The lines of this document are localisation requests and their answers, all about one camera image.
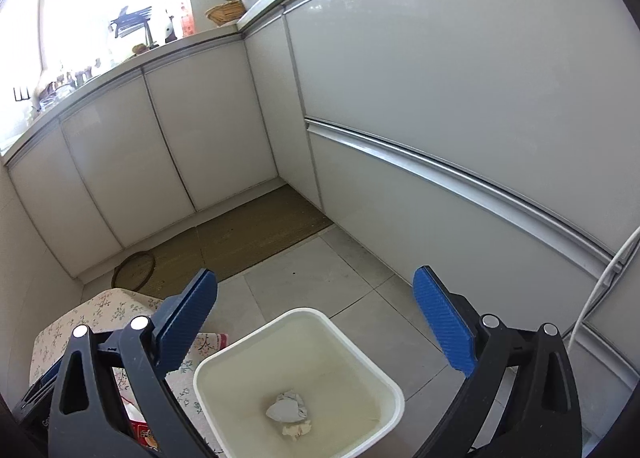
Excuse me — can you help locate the small woven floor mat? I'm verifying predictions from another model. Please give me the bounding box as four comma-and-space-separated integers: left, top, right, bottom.
137, 228, 207, 300

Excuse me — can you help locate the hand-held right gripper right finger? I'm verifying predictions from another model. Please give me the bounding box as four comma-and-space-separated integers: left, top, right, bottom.
412, 265, 583, 458

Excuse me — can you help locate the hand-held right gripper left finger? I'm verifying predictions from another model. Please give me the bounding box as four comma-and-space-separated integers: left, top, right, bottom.
48, 267, 219, 458

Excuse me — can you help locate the floral tablecloth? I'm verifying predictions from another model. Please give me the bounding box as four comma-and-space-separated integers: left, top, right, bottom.
29, 289, 229, 458

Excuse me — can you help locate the red snack packet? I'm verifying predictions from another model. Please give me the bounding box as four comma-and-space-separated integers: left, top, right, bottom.
127, 418, 161, 456

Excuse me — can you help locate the wicker basket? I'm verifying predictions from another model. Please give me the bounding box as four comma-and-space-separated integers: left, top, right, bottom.
206, 0, 246, 27

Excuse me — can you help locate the white cable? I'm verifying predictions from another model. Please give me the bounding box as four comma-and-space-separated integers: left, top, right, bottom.
562, 225, 640, 339

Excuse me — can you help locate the row of white cabinet doors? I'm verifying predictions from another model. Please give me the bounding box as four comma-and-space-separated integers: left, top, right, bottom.
4, 0, 640, 389

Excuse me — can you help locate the large woven floor mat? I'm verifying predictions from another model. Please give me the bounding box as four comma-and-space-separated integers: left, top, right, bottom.
197, 185, 334, 284

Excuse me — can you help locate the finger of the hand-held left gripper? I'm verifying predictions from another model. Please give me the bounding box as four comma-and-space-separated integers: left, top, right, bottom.
27, 363, 65, 401

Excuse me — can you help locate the round wire mesh lid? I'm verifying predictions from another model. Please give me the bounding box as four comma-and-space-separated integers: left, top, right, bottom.
112, 251, 156, 292

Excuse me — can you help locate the black dish rack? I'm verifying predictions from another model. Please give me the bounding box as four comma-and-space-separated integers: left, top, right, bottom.
109, 6, 154, 46

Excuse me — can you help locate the red label bottle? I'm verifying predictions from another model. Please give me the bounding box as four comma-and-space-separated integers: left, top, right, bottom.
179, 2, 196, 37

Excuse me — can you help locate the crumpled grey paper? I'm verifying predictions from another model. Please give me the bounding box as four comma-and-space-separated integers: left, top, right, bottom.
265, 389, 309, 424

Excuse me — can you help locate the white plastic bin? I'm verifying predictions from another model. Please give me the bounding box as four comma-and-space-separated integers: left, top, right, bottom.
193, 307, 405, 458

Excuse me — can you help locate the group of glass jars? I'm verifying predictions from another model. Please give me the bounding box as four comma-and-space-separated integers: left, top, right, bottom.
36, 66, 83, 110

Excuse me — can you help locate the crumpled white tissue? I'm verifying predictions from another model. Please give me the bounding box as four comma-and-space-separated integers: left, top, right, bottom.
281, 420, 313, 439

